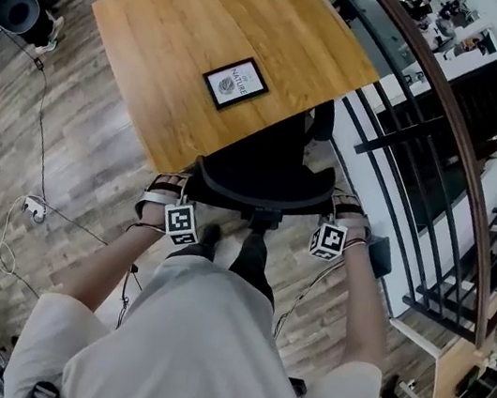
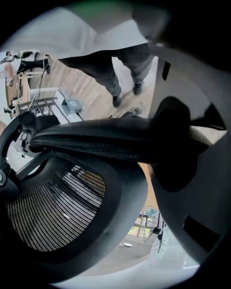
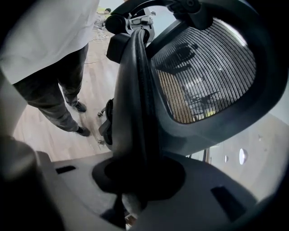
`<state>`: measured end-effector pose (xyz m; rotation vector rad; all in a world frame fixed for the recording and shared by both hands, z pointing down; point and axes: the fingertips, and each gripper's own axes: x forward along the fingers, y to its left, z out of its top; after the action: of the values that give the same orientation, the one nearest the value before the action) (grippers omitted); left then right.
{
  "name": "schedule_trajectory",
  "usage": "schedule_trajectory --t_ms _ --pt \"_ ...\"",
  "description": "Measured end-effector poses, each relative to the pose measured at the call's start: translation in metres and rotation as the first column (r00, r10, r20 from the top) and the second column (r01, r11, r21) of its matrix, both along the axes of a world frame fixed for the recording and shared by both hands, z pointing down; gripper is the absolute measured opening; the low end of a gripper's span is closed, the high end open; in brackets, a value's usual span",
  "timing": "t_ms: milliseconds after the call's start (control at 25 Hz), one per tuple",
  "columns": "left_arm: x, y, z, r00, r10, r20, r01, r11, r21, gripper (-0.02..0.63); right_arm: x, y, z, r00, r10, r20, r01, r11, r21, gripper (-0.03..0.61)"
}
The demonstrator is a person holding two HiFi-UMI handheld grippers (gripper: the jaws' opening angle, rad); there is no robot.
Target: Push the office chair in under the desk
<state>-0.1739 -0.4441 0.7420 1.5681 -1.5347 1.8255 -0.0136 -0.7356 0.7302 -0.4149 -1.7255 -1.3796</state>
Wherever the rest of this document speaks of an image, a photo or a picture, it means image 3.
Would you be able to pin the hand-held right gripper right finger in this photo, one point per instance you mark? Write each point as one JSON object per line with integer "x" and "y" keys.
{"x": 173, "y": 180}

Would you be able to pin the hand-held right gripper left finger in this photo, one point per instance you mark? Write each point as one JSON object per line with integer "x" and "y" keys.
{"x": 105, "y": 174}

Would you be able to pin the black mesh office chair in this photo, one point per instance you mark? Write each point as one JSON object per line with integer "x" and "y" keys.
{"x": 203, "y": 67}

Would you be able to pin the person's black shoe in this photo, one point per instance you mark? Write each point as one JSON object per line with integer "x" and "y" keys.
{"x": 83, "y": 131}
{"x": 80, "y": 107}

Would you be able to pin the round ceiling lamp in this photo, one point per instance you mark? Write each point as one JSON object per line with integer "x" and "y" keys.
{"x": 243, "y": 156}

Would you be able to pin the person's dark trousers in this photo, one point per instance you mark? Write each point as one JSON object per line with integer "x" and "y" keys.
{"x": 52, "y": 99}

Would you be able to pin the person's white shirt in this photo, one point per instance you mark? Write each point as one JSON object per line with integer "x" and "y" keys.
{"x": 45, "y": 38}

